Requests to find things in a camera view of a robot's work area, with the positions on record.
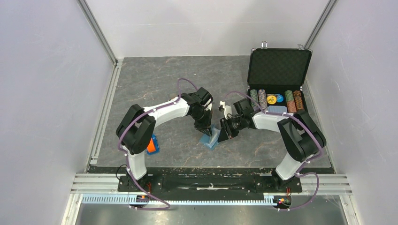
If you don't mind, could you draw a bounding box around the left aluminium frame post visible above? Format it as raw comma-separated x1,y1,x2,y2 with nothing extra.
77,0,118,65

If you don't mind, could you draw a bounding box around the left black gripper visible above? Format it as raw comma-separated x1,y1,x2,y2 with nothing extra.
190,108,213,137

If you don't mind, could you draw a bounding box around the aluminium frame post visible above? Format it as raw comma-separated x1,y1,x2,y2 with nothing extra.
77,0,118,65
304,0,338,49

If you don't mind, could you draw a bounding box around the black poker chip case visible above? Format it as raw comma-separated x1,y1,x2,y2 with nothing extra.
246,47,312,111

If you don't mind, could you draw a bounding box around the white slotted cable duct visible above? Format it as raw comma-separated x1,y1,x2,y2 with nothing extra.
81,194,291,206

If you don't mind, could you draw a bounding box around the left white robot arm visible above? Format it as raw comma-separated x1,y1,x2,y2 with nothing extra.
116,87,213,191

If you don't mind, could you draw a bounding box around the right aluminium frame post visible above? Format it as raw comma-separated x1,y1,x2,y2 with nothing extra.
304,0,338,49

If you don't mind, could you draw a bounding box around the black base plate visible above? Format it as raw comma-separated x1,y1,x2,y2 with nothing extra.
117,167,303,201

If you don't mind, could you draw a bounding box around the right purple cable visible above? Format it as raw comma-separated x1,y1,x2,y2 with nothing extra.
225,91,324,212

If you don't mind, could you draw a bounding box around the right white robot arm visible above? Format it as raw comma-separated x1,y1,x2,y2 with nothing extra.
218,98,326,191

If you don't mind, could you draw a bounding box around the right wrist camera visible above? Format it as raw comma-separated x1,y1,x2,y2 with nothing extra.
218,101,233,119

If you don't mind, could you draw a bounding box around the blue card holder wallet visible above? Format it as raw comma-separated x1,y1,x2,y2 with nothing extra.
199,124,221,150

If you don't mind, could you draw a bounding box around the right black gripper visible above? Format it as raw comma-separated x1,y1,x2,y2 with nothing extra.
218,115,245,143

